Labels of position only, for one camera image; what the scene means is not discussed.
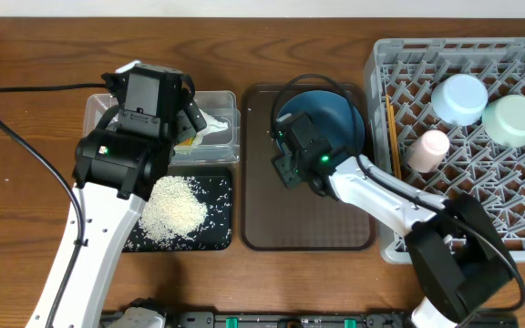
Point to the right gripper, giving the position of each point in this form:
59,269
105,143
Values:
287,165

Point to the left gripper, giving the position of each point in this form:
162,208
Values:
188,122

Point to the yellow green snack wrapper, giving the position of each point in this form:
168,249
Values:
186,143

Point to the white tissue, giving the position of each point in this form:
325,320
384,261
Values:
213,126

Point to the dark blue plate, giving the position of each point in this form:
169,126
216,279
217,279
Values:
331,113

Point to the white rice pile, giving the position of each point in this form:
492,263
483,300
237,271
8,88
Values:
173,210

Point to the pink cup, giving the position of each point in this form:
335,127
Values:
427,152

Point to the light blue bowl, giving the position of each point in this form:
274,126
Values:
460,100

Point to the mint green bowl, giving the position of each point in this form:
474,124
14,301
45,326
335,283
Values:
504,121

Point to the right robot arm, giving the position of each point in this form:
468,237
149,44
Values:
458,257

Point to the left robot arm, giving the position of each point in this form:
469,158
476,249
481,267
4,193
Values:
108,221

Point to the grey dishwasher rack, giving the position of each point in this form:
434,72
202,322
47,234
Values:
400,75

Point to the clear plastic bin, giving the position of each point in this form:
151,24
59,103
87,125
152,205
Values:
222,147

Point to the brown serving tray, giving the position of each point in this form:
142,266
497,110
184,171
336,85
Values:
274,218

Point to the black plastic tray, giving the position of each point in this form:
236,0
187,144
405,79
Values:
213,186

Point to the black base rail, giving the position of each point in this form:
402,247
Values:
212,320

